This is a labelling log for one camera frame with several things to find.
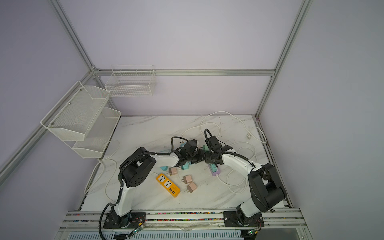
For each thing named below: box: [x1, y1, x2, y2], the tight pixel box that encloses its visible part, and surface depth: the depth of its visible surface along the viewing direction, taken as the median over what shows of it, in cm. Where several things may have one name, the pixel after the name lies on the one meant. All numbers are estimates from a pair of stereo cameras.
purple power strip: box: [207, 163, 221, 177], surface depth 90 cm
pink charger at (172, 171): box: [169, 167, 177, 176], surface depth 90 cm
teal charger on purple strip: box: [210, 163, 218, 173], surface depth 87 cm
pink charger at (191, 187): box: [185, 182, 197, 193], surface depth 85 cm
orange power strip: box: [156, 173, 181, 198], surface depth 84 cm
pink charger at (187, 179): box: [183, 174, 193, 184], surface depth 88 cm
